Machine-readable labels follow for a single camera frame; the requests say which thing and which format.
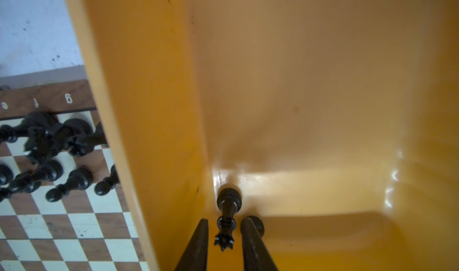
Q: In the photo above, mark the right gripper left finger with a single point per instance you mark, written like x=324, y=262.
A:
x=195, y=256

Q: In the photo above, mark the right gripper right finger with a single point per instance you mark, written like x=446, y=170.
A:
x=256, y=256

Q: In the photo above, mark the wooden chess board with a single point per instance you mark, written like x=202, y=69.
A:
x=62, y=206

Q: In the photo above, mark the yellow plastic bin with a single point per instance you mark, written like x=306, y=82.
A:
x=336, y=120

